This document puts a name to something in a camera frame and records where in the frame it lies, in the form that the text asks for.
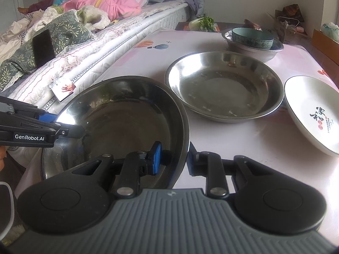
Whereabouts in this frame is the teal ceramic bowl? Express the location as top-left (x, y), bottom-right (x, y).
top-left (231, 28), bottom-right (274, 50)

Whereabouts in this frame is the open cardboard box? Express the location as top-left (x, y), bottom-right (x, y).
top-left (267, 10), bottom-right (309, 44)

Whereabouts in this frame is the beige cloth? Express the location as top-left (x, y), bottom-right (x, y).
top-left (0, 8), bottom-right (45, 61)

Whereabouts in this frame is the wooden box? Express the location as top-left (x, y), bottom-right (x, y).
top-left (312, 29), bottom-right (339, 66)

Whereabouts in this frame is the black phone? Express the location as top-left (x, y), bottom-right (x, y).
top-left (32, 29), bottom-right (57, 69)

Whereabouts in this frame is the napa cabbage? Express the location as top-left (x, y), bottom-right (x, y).
top-left (189, 17), bottom-right (215, 32)

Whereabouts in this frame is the pink and teal quilt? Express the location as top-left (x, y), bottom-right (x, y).
top-left (53, 0), bottom-right (149, 22)

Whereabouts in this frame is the photo card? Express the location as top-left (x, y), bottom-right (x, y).
top-left (51, 79), bottom-right (76, 103)

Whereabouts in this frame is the white ceramic plate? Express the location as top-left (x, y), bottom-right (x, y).
top-left (284, 76), bottom-right (339, 157)

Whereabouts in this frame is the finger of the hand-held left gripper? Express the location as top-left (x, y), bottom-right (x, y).
top-left (0, 96), bottom-right (58, 124)
top-left (0, 122), bottom-right (86, 138)

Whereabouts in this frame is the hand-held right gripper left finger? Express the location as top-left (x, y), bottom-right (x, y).
top-left (71, 141), bottom-right (163, 198)

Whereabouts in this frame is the medium steel plate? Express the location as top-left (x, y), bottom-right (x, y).
top-left (165, 51), bottom-right (285, 123)

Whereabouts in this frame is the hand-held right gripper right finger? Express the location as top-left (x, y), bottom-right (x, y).
top-left (186, 142), bottom-right (268, 199)

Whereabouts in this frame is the brown paper bag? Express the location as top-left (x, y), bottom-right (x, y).
top-left (282, 4), bottom-right (304, 22)

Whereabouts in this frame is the white plastic bag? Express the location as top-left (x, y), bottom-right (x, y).
top-left (321, 22), bottom-right (339, 43)

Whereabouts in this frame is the large steel plate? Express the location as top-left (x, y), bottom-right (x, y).
top-left (40, 76), bottom-right (190, 191)

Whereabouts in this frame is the white fluffy garment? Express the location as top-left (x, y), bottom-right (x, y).
top-left (24, 5), bottom-right (110, 31)

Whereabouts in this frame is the green leaf print pillow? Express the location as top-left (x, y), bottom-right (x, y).
top-left (0, 11), bottom-right (95, 92)

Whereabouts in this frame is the white quilted mattress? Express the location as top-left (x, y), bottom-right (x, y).
top-left (0, 0), bottom-right (192, 170)

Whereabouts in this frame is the steel bowl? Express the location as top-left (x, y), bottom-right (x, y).
top-left (226, 40), bottom-right (282, 62)
top-left (225, 30), bottom-right (284, 52)

